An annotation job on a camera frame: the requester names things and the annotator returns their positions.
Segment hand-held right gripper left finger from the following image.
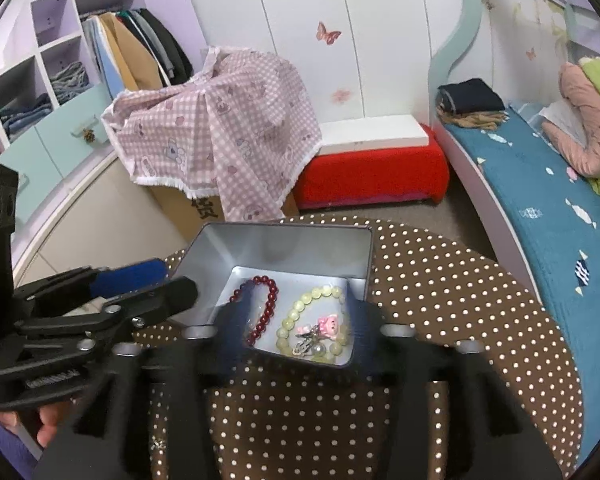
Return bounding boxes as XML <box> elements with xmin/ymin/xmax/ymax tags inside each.
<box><xmin>32</xmin><ymin>302</ymin><xmax>253</xmax><ymax>480</ymax></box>

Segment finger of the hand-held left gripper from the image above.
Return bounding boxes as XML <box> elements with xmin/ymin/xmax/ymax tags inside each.
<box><xmin>12</xmin><ymin>258</ymin><xmax>170</xmax><ymax>318</ymax></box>
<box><xmin>15</xmin><ymin>277</ymin><xmax>199</xmax><ymax>356</ymax></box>

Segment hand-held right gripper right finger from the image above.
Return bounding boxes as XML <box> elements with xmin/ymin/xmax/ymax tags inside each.
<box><xmin>345</xmin><ymin>280</ymin><xmax>563</xmax><ymax>480</ymax></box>

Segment pink pig charm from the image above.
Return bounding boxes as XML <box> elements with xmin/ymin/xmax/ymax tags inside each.
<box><xmin>316</xmin><ymin>314</ymin><xmax>342</xmax><ymax>340</ymax></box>

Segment red bead bracelet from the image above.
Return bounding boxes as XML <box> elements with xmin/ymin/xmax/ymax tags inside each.
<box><xmin>229</xmin><ymin>276</ymin><xmax>279</xmax><ymax>347</ymax></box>

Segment silver pink keychain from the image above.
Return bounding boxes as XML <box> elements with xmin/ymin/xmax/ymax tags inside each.
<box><xmin>294</xmin><ymin>325</ymin><xmax>326</xmax><ymax>358</ymax></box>

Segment pale green bead bracelet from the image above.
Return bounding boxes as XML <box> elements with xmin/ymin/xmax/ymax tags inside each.
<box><xmin>275</xmin><ymin>285</ymin><xmax>353</xmax><ymax>363</ymax></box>

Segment grey metal box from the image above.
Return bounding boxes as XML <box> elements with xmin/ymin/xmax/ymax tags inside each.
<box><xmin>169</xmin><ymin>222</ymin><xmax>375</xmax><ymax>368</ymax></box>

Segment person's left hand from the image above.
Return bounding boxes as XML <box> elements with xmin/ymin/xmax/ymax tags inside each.
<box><xmin>0</xmin><ymin>392</ymin><xmax>81</xmax><ymax>450</ymax></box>

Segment cream curved cabinet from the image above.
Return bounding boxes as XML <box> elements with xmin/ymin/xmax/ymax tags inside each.
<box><xmin>10</xmin><ymin>150</ymin><xmax>206</xmax><ymax>286</ymax></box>

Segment brown polka dot tablecloth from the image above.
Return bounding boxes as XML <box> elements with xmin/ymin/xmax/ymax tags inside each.
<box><xmin>130</xmin><ymin>212</ymin><xmax>583</xmax><ymax>480</ymax></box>

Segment cardboard box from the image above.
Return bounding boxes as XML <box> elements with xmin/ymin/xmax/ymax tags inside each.
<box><xmin>147</xmin><ymin>185</ymin><xmax>301</xmax><ymax>223</ymax></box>

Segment teal drawer cabinet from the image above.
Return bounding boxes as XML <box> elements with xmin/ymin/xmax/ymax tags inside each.
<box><xmin>0</xmin><ymin>82</ymin><xmax>116</xmax><ymax>241</ymax></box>

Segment red stool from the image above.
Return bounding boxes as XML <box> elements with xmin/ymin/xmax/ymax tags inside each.
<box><xmin>291</xmin><ymin>124</ymin><xmax>451</xmax><ymax>210</ymax></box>

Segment pink checked cloth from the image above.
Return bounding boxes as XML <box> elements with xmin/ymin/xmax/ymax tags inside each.
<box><xmin>101</xmin><ymin>46</ymin><xmax>323</xmax><ymax>222</ymax></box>

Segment folded jeans stack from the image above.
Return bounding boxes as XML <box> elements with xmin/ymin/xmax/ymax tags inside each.
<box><xmin>0</xmin><ymin>92</ymin><xmax>53</xmax><ymax>136</ymax></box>

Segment white board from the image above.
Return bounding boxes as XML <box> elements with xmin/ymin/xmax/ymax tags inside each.
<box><xmin>314</xmin><ymin>114</ymin><xmax>429</xmax><ymax>156</ymax></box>

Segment folded grey clothes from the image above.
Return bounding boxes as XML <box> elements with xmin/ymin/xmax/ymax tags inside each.
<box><xmin>47</xmin><ymin>61</ymin><xmax>92</xmax><ymax>96</ymax></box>

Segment blue bed sheet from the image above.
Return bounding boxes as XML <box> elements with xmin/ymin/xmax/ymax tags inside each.
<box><xmin>442</xmin><ymin>102</ymin><xmax>600</xmax><ymax>456</ymax></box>

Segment row of hanging clothes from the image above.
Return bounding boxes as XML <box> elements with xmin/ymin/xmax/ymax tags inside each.
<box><xmin>80</xmin><ymin>7</ymin><xmax>195</xmax><ymax>101</ymax></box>

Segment folded tan clothes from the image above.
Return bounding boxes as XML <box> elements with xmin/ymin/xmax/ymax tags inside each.
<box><xmin>439</xmin><ymin>109</ymin><xmax>511</xmax><ymax>132</ymax></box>

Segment folded dark clothes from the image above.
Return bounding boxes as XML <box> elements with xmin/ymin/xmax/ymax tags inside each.
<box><xmin>437</xmin><ymin>78</ymin><xmax>506</xmax><ymax>115</ymax></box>

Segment purple shelf cabinet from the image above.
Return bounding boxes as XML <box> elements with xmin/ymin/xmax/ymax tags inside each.
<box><xmin>0</xmin><ymin>0</ymin><xmax>206</xmax><ymax>156</ymax></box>

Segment white wardrobe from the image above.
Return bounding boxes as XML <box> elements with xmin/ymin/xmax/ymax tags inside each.
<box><xmin>177</xmin><ymin>0</ymin><xmax>461</xmax><ymax>133</ymax></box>

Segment white pillow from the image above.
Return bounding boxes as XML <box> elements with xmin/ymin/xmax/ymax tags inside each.
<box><xmin>522</xmin><ymin>100</ymin><xmax>588</xmax><ymax>141</ymax></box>

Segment pink butterfly sticker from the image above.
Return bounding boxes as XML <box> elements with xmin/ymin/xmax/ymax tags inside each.
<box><xmin>316</xmin><ymin>21</ymin><xmax>342</xmax><ymax>45</ymax></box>

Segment pink quilt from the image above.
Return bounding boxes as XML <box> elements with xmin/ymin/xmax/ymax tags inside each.
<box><xmin>542</xmin><ymin>62</ymin><xmax>600</xmax><ymax>178</ymax></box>

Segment teal bunk bed frame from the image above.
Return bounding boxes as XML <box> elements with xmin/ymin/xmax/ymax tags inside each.
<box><xmin>427</xmin><ymin>0</ymin><xmax>600</xmax><ymax>311</ymax></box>

